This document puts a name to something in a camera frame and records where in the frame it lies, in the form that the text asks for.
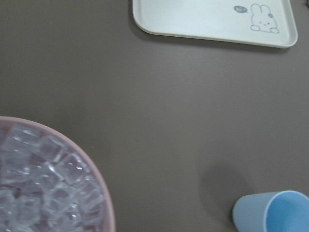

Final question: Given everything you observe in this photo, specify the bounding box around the pink bowl of ice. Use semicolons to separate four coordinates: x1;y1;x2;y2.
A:
0;116;116;232

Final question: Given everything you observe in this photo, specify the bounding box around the light blue plastic cup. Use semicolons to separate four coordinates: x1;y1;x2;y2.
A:
232;190;309;232

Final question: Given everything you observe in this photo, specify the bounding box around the cream rabbit tray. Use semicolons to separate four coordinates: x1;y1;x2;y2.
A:
132;0;298;48

